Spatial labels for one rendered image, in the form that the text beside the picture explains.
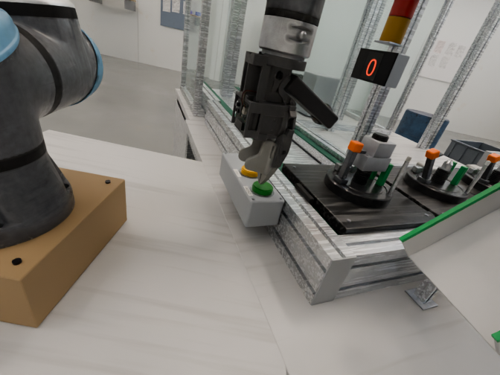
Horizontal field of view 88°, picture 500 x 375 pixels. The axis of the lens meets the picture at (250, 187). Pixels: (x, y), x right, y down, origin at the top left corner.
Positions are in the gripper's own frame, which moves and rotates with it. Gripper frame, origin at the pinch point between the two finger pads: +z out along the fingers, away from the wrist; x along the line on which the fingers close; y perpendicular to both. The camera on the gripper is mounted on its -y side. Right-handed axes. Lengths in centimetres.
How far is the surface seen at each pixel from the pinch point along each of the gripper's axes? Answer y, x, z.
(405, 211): -27.3, 10.0, 2.0
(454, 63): -795, -528, -80
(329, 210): -9.8, 8.3, 2.0
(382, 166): -23.2, 3.7, -4.8
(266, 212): -0.2, 3.5, 5.5
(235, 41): -22, -104, -20
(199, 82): -1, -80, -2
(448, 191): -44.8, 6.0, 0.0
